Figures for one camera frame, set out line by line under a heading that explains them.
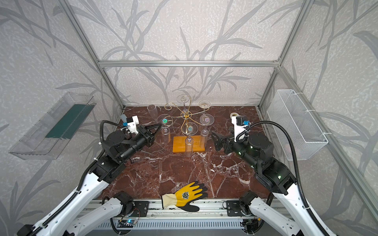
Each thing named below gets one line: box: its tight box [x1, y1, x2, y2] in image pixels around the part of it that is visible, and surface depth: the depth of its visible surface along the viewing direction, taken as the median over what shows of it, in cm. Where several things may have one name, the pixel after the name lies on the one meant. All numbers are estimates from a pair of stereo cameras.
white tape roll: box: [229, 112, 240, 119], surface depth 117 cm
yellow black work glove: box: [161, 180, 209, 212], surface depth 77 cm
